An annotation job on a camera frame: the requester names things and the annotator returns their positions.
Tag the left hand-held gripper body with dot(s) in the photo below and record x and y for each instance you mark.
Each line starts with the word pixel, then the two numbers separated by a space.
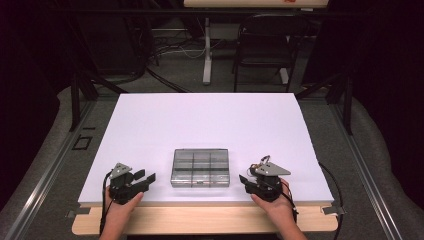
pixel 121 186

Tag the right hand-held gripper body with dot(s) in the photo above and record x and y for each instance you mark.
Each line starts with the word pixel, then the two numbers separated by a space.
pixel 268 186

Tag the clear plastic compartment box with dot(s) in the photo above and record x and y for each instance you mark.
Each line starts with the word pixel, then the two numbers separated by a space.
pixel 200 168

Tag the person's left hand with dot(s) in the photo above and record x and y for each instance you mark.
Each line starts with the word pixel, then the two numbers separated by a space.
pixel 121 209

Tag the person's right hand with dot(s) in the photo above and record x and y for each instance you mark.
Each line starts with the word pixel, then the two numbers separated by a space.
pixel 276 208

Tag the white board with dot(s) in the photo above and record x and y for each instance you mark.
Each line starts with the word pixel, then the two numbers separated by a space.
pixel 206 123

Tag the black metal stand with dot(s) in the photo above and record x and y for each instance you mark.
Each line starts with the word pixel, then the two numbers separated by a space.
pixel 348 106
pixel 75 100

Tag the short white table leg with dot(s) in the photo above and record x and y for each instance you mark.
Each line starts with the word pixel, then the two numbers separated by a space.
pixel 284 76

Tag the tall white table leg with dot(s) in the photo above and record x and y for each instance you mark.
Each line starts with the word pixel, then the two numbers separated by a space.
pixel 207 60

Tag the black folding chair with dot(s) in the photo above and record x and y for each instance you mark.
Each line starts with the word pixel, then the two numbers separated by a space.
pixel 266 43

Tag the black horizontal bar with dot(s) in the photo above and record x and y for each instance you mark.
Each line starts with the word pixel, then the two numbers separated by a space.
pixel 166 12

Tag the aluminium rail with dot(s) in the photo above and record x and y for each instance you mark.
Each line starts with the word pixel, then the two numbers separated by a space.
pixel 50 170
pixel 366 173

